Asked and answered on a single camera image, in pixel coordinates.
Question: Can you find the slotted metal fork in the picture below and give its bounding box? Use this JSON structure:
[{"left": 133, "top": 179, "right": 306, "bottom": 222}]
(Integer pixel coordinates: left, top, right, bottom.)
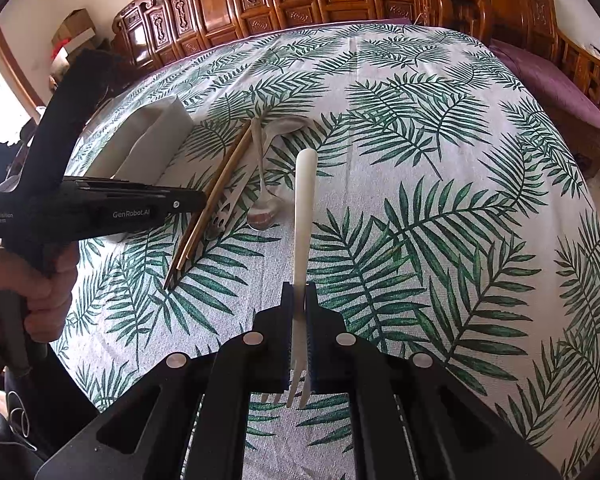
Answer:
[{"left": 209, "top": 160, "right": 261, "bottom": 231}]

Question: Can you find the grey rectangular metal tray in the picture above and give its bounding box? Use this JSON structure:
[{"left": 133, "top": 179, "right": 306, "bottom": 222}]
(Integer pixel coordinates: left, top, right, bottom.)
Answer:
[{"left": 80, "top": 96, "right": 197, "bottom": 243}]

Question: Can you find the purple armchair cushion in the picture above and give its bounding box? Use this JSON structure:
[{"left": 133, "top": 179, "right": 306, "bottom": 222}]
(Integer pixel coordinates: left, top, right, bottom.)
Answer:
[{"left": 487, "top": 37, "right": 600, "bottom": 131}]

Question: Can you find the carved wooden sofa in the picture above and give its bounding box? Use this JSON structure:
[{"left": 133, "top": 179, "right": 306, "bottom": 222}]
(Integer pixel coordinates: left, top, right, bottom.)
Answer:
[{"left": 111, "top": 0, "right": 491, "bottom": 73}]

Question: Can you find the carved wooden armchair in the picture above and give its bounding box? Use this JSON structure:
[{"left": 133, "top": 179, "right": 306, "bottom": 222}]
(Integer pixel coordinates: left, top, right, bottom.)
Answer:
[{"left": 480, "top": 0, "right": 600, "bottom": 141}]

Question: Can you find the person's dark clothing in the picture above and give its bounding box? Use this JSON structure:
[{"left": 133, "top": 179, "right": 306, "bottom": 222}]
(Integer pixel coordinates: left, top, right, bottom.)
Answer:
[{"left": 0, "top": 345, "right": 101, "bottom": 480}]

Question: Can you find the metal spoon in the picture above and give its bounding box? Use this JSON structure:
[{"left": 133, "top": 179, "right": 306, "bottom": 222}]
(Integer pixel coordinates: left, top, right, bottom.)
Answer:
[{"left": 246, "top": 120, "right": 284, "bottom": 232}]

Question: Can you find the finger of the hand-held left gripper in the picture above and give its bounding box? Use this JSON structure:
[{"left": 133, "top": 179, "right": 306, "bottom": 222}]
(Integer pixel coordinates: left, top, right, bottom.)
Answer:
[
  {"left": 64, "top": 178, "right": 183, "bottom": 195},
  {"left": 155, "top": 190, "right": 208, "bottom": 219}
]

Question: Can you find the person's left hand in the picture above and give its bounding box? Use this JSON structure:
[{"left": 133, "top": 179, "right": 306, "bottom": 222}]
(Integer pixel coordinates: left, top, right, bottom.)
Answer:
[{"left": 0, "top": 239, "right": 82, "bottom": 347}]

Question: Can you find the green leaf print tablecloth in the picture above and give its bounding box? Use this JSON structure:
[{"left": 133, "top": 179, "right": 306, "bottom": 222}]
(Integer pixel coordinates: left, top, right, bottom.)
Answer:
[{"left": 55, "top": 22, "right": 600, "bottom": 480}]

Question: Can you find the pale shiny spoon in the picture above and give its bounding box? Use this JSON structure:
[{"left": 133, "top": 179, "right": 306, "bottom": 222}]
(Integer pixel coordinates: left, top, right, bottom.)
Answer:
[{"left": 260, "top": 116, "right": 306, "bottom": 161}]

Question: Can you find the brown cardboard box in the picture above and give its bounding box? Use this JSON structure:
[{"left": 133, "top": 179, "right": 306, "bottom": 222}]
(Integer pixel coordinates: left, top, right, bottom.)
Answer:
[{"left": 51, "top": 8, "right": 97, "bottom": 46}]

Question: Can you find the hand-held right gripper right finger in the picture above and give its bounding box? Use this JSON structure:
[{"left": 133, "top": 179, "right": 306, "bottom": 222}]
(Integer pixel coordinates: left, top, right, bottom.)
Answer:
[{"left": 305, "top": 282, "right": 561, "bottom": 480}]

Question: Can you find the white cardboard box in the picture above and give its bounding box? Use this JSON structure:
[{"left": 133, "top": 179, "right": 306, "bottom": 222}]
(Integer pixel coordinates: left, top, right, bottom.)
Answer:
[{"left": 50, "top": 39, "right": 97, "bottom": 67}]

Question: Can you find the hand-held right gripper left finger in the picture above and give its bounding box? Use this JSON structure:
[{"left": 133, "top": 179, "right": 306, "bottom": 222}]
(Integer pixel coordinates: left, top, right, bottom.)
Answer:
[{"left": 35, "top": 282, "right": 295, "bottom": 480}]

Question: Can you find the wooden door frame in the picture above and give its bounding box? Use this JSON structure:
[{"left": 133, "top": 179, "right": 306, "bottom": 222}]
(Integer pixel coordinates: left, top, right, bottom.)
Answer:
[{"left": 0, "top": 20, "right": 46, "bottom": 126}]

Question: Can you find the cream plastic fork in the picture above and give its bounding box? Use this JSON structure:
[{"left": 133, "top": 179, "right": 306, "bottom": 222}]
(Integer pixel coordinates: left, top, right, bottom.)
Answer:
[{"left": 260, "top": 149, "right": 315, "bottom": 409}]

